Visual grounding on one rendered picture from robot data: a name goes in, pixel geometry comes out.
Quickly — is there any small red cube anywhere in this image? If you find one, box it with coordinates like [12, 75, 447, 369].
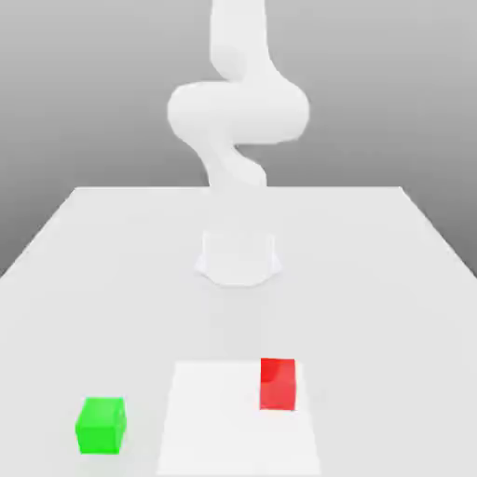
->
[259, 357, 297, 412]

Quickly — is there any small green cube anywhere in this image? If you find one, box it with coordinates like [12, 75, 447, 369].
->
[75, 396, 129, 456]

